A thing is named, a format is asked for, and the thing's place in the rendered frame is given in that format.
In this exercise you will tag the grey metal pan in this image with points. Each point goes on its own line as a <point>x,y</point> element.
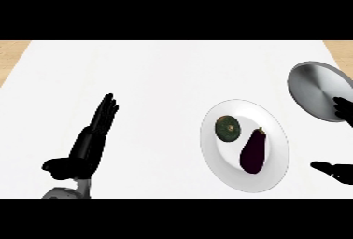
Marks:
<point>315,90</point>

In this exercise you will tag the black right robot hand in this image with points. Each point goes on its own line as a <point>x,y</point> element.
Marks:
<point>343,109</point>

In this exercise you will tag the white oval plate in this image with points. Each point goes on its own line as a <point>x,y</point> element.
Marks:
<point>244,145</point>

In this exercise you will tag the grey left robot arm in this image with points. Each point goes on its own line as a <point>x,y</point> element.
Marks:
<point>68,191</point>

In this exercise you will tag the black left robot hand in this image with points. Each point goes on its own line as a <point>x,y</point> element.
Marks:
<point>89,141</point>

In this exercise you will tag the dark purple eggplant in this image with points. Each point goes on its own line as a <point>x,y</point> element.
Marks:
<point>253,152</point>

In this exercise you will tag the round dark green squash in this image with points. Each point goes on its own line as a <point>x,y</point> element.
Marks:
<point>228,128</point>

